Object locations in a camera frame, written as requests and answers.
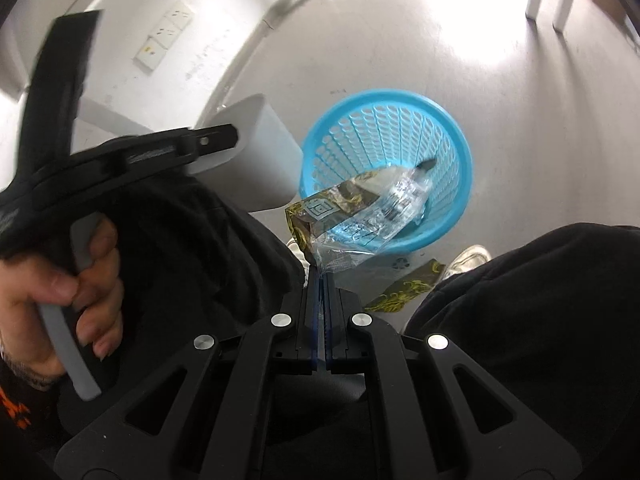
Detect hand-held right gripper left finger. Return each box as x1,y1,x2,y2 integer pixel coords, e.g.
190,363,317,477
54,266,320,480

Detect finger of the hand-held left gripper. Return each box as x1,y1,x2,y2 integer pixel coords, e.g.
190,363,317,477
14,9,106,183
124,123,240,172

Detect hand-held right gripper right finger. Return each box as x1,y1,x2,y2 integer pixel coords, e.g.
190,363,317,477
324,272,583,480

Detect clear gold-black printed plastic wrapper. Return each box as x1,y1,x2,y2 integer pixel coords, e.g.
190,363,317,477
285,156,439,275

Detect blue plastic mesh basket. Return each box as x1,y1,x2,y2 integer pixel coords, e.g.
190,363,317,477
299,89,474,257

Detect person's left forearm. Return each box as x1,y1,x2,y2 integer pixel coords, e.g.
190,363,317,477
0,347,66,436

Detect person's left hand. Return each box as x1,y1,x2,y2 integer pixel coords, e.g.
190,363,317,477
0,216,126,387

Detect black gold patterned wrapper piece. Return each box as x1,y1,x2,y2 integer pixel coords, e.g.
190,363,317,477
362,259,447,314

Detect white right shoe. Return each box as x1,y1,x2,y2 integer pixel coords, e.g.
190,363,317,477
442,244,493,281

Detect white wall socket yellow marks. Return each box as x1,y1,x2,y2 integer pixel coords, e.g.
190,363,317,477
132,39,167,74

